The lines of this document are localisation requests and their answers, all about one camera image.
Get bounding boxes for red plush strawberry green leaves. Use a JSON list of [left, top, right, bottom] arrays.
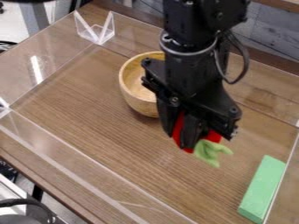
[[173, 114, 234, 168]]

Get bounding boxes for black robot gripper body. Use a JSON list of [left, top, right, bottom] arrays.
[[142, 47, 242, 139]]

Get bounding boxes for black device bottom left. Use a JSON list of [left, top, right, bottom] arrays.
[[0, 199, 70, 224]]

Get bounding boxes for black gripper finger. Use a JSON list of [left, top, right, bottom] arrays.
[[157, 96, 182, 137], [179, 113, 210, 149]]

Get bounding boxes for green rectangular block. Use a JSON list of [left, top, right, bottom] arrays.
[[238, 155, 286, 224]]

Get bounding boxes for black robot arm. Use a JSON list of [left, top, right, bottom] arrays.
[[142, 0, 250, 150]]

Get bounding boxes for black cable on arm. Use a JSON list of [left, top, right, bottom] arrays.
[[213, 31, 252, 86]]

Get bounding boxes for light wooden bowl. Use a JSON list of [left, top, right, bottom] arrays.
[[118, 51, 165, 118]]

